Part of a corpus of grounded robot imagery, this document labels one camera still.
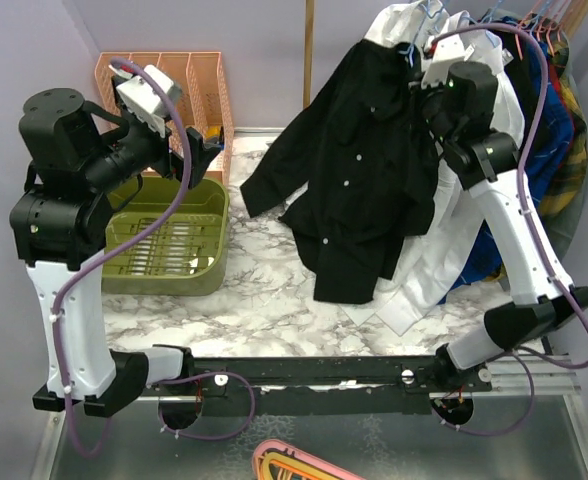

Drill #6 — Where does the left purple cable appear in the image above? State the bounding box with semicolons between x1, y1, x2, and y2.
51;57;256;460

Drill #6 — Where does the peach plastic file organizer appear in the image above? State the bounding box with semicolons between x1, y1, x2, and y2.
94;52;234;184

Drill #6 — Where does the wooden rack pole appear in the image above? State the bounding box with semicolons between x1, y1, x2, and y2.
302;0;315;108

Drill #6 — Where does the white shirt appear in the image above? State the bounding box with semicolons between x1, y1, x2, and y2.
364;1;449;47
341;11;504;335

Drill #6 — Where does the blue plaid shirt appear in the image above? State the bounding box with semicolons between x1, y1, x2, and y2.
438;17;575;306

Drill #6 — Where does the yellow plaid shirt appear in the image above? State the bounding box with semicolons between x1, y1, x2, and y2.
538;34;588;219

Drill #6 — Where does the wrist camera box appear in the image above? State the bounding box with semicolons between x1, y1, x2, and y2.
421;35;474;89
109;64;183;138

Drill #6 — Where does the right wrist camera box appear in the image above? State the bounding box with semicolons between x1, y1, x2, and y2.
421;35;474;89

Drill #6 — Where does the pink hanger stack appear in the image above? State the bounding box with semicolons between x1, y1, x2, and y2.
252;439;361;479

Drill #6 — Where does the light blue hanger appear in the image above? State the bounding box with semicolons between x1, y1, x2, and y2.
398;30;425;68

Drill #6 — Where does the black hanging shirt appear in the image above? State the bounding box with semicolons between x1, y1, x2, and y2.
492;29;539;151

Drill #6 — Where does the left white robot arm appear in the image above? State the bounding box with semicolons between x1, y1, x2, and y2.
9;88;219;418

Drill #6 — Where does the front white shirt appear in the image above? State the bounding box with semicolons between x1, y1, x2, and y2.
364;1;449;47

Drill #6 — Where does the black mounting rail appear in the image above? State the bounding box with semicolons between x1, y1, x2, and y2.
140;355;491;417

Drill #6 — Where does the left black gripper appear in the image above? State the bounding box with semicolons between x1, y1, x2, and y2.
84;101;220;190

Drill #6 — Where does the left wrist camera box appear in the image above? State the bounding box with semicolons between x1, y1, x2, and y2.
109;64;183;138

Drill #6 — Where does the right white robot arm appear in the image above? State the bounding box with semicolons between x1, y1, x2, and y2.
417;61;588;391

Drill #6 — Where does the olive green plastic basin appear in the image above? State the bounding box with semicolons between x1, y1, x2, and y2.
102;176;229;296

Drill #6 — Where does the black shirt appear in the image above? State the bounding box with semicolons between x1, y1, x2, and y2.
241;39;439;305
492;29;539;151

